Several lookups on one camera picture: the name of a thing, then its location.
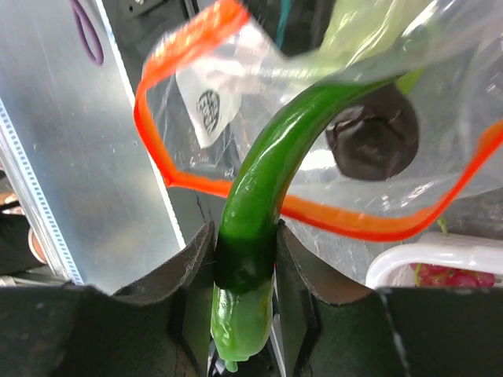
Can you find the dark brown mushroom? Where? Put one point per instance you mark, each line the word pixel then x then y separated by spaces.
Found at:
pixel 375 138

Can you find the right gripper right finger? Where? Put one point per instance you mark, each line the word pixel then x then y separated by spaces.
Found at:
pixel 334 326

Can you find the green cabbage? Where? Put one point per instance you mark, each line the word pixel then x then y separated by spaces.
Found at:
pixel 359 30

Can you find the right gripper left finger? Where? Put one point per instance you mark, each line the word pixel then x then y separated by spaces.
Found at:
pixel 157 326

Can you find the clear zip top bag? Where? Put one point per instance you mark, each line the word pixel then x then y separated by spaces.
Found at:
pixel 210 113

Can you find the white plastic basket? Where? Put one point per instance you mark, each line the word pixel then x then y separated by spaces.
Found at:
pixel 446 253

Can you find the long green chili pepper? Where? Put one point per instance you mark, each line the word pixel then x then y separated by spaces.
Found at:
pixel 246 245

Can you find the red grape bunch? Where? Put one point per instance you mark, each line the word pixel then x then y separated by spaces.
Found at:
pixel 426 275

